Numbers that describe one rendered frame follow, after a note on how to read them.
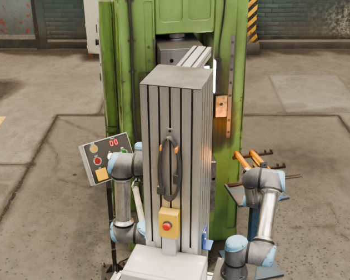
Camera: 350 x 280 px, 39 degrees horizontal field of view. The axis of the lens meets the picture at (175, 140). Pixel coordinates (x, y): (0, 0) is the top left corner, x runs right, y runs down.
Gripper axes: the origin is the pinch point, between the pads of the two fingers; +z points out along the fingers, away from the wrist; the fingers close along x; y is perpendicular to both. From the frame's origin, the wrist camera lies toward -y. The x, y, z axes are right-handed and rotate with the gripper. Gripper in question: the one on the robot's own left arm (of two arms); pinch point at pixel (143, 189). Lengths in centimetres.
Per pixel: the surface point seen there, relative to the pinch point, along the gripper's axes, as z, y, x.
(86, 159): -18.1, 1.2, -38.5
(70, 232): 94, -53, -90
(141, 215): 29.3, -10.9, -6.5
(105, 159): -14.6, -7.0, -29.2
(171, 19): -99, -59, 3
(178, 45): -83, -55, 9
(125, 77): -60, -44, -26
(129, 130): -19, -44, -26
